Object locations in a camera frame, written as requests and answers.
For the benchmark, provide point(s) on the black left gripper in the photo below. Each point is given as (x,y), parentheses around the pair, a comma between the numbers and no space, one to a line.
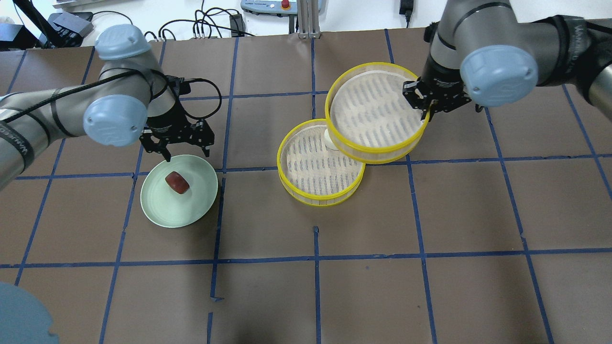
(166,125)

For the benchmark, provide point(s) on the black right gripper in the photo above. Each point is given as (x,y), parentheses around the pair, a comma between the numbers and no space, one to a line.
(443,79)

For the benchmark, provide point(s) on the red-brown bun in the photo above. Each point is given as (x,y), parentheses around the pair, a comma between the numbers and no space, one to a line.
(177,182)

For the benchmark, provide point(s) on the yellow steamer basket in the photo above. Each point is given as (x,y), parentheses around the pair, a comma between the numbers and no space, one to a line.
(368,117)
(310,172)

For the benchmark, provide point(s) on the white bun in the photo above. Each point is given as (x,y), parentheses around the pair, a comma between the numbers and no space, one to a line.
(328,141)

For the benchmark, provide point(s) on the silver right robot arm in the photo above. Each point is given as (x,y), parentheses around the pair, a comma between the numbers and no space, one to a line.
(480,52)

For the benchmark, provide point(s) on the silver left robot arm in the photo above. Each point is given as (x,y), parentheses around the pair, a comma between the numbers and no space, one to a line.
(132,101)

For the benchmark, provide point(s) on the light green plate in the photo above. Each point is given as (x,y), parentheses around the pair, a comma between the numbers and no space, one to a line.
(168,209)

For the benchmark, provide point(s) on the black power adapter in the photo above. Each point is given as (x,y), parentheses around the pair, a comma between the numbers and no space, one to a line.
(406,9)

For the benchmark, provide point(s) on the black box on desk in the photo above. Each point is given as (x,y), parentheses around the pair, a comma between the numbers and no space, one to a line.
(69,25)

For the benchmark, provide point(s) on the teach pendant with red button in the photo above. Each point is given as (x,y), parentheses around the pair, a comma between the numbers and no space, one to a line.
(279,8)

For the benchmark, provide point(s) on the aluminium frame post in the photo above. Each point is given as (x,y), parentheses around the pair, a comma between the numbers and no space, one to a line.
(308,18)

